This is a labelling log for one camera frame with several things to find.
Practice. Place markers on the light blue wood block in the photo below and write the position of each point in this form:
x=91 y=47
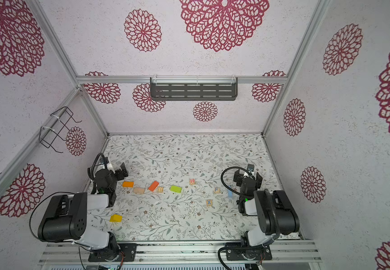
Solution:
x=230 y=194

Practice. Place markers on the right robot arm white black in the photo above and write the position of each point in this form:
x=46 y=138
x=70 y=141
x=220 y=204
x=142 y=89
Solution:
x=273 y=210

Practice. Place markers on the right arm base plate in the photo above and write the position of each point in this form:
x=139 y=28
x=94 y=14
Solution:
x=234 y=252

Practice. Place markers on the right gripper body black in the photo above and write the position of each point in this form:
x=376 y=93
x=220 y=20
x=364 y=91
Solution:
x=246 y=177

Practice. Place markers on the lime green wood block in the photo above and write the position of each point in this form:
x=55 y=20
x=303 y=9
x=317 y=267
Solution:
x=176 y=189

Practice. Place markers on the red-orange wood block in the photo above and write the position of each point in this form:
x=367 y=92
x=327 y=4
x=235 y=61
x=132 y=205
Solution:
x=153 y=186

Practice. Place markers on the grey metal wall shelf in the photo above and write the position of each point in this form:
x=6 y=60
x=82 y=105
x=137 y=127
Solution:
x=194 y=90

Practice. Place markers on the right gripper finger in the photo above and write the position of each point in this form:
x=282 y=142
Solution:
x=237 y=177
x=258 y=181

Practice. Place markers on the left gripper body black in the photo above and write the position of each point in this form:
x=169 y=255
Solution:
x=119 y=172

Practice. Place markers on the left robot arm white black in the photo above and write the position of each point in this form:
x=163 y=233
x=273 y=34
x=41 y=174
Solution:
x=66 y=217

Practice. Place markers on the natural plain wood block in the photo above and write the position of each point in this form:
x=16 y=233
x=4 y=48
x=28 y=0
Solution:
x=138 y=190

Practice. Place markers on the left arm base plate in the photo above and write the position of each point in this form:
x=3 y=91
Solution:
x=114 y=253

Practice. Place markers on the blue X letter cube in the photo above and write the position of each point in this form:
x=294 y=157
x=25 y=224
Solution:
x=209 y=203

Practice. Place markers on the black wire wall rack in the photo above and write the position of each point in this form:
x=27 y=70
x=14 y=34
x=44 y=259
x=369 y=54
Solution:
x=49 y=133

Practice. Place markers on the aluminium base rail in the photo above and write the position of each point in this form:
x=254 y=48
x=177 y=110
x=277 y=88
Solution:
x=187 y=252

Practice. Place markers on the yellow wood block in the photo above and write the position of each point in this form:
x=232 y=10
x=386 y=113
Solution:
x=115 y=218

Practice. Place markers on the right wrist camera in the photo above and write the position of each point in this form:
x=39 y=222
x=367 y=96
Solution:
x=250 y=168

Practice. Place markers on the orange wood block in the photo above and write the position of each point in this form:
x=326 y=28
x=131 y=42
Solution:
x=128 y=184

